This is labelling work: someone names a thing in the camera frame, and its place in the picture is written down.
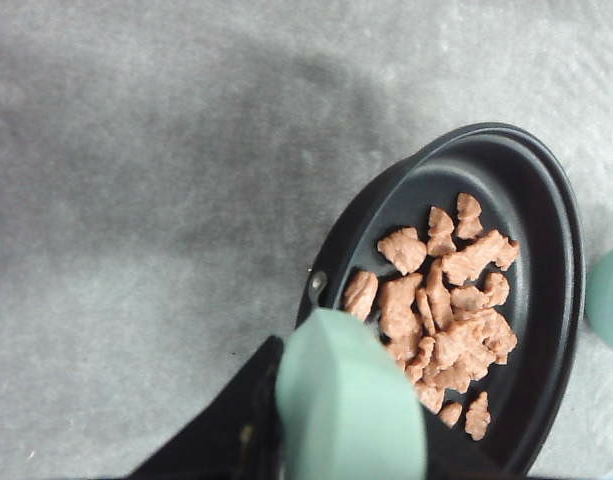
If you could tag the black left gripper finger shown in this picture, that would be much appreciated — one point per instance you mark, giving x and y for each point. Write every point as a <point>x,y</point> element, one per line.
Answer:
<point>236,437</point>

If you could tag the pile of brown beef cubes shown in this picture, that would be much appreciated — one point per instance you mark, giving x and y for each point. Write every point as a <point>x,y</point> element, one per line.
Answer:
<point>440,314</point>

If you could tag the black frying pan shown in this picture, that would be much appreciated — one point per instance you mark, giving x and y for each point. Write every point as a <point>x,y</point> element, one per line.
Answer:
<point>525,195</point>

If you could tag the teal ceramic bowl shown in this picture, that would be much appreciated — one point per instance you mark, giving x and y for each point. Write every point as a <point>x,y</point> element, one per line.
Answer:
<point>599,298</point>

